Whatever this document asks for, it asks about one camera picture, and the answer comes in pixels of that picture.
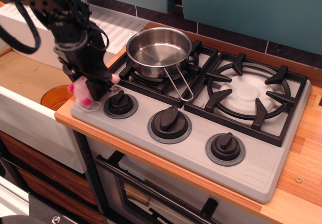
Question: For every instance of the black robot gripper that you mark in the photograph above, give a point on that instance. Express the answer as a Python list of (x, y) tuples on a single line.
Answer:
[(85, 57)]

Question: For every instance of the pink stuffed pig toy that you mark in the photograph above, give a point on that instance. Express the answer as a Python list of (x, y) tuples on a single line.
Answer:
[(84, 99)]

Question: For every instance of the stainless steel pan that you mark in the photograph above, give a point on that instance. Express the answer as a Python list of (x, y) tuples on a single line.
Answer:
[(160, 53)]

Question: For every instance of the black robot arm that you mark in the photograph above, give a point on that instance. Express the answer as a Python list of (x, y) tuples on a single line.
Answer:
[(64, 18)]

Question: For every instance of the black left stove knob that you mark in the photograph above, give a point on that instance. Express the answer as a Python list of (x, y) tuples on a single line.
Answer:
[(120, 105)]

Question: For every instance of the black stove knob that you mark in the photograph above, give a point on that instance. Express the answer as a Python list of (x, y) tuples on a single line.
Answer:
[(120, 105), (169, 126), (225, 149)]

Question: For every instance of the black middle stove knob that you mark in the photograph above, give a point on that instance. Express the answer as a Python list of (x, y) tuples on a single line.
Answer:
[(169, 126)]

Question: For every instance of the grey toy stove top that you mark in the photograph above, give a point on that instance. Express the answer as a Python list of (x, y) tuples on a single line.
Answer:
[(256, 176)]

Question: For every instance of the black right stove knob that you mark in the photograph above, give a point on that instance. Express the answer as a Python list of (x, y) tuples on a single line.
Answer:
[(225, 149)]

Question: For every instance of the orange plastic bowl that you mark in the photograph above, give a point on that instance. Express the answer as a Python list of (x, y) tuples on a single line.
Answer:
[(56, 97)]

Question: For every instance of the white toy sink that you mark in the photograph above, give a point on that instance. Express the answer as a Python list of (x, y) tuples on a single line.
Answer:
[(26, 78)]

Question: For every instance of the black left burner grate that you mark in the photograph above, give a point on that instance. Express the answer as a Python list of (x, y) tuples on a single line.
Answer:
[(170, 91)]

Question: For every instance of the black burner grate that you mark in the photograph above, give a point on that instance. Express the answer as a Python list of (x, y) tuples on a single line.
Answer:
[(170, 91), (259, 100)]

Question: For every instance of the wooden drawer fronts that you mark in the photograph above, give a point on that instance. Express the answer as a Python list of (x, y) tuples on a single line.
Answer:
[(60, 186)]

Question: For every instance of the black right burner grate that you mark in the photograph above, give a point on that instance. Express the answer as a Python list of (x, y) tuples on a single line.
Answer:
[(259, 100)]

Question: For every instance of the oven door with black handle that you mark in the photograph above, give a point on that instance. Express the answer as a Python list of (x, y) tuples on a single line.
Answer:
[(164, 200)]

